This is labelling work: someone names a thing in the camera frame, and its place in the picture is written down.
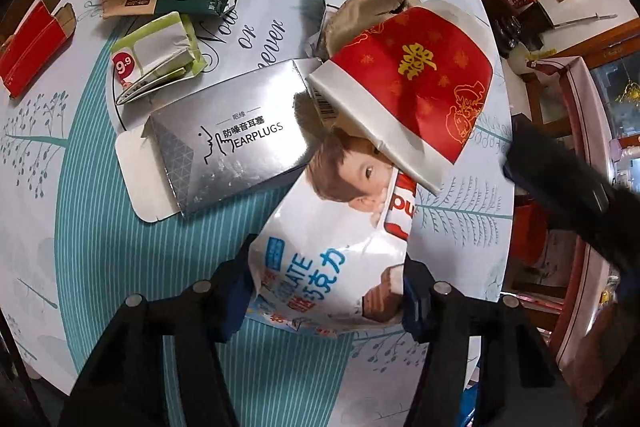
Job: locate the green and white small box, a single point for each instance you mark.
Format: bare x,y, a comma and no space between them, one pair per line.
160,42

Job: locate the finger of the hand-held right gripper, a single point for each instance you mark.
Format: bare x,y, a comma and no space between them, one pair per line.
555,177

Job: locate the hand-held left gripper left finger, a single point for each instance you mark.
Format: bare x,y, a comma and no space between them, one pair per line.
227,302

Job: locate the long metal rod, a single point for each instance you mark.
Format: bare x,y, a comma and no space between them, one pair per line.
585,21

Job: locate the silver cardboard box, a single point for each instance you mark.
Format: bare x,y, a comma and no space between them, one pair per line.
235,147

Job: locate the red cardboard box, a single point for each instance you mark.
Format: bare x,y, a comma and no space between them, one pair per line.
30,42
530,227

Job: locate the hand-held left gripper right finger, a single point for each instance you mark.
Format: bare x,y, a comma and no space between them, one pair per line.
412,312

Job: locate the gold hanging ornament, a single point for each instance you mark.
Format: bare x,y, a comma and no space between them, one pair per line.
627,92

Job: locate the teal and white printed tablecloth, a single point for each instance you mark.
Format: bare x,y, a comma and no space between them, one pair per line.
100,257

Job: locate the pink covered table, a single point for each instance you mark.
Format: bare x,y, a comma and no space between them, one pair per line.
585,117

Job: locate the red and white paper bag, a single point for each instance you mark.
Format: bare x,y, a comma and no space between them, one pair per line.
415,92

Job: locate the black ceramic jar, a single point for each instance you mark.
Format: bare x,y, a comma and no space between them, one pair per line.
510,32

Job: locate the tan paper bag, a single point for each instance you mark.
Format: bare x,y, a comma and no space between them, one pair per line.
360,17

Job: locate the white chocolate snack bag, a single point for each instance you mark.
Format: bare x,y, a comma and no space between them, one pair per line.
325,227

